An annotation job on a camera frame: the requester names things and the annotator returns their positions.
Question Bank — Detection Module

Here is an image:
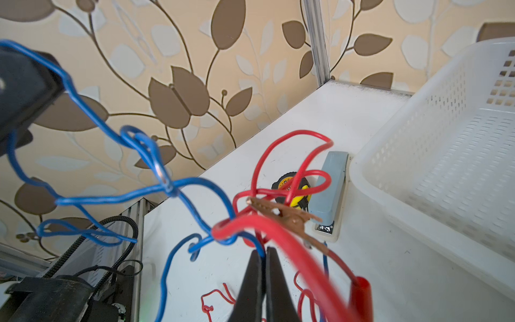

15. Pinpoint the blue cable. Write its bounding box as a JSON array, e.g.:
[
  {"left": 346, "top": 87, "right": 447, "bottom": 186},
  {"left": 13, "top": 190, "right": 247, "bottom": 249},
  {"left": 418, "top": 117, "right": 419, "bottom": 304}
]
[{"left": 0, "top": 39, "right": 266, "bottom": 322}]

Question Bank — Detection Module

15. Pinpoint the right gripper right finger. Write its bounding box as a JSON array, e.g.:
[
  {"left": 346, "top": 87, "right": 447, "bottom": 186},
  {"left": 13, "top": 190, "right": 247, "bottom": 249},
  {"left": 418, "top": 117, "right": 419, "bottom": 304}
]
[{"left": 266, "top": 247, "right": 300, "bottom": 322}]

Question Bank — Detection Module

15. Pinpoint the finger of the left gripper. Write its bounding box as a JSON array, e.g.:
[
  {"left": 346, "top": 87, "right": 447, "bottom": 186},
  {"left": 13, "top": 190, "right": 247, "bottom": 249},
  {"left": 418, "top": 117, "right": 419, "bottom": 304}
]
[{"left": 1, "top": 47, "right": 64, "bottom": 155}]

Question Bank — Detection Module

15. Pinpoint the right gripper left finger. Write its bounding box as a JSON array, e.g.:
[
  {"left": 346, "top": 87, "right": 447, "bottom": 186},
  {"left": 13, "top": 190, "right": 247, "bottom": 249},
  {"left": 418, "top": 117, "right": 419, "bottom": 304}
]
[{"left": 228, "top": 250, "right": 266, "bottom": 322}]

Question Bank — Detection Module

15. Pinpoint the yellow black tape measure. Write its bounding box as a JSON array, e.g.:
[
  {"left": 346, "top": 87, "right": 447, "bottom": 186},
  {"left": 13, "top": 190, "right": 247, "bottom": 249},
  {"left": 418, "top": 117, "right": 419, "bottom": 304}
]
[{"left": 271, "top": 172, "right": 312, "bottom": 211}]

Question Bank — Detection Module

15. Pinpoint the aluminium frame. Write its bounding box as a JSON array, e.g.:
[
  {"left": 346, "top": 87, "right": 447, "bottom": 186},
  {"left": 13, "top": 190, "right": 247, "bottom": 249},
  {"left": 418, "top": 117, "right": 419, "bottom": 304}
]
[{"left": 302, "top": 0, "right": 331, "bottom": 87}]

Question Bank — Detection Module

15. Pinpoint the white basket back left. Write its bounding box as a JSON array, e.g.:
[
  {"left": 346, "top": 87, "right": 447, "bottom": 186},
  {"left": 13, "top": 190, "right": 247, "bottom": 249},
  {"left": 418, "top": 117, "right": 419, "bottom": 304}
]
[{"left": 350, "top": 38, "right": 514, "bottom": 299}]

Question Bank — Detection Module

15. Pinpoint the grey blue stapler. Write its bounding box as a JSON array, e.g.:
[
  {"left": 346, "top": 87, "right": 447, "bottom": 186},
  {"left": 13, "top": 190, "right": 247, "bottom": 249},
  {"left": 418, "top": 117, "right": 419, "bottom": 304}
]
[{"left": 308, "top": 151, "right": 350, "bottom": 243}]

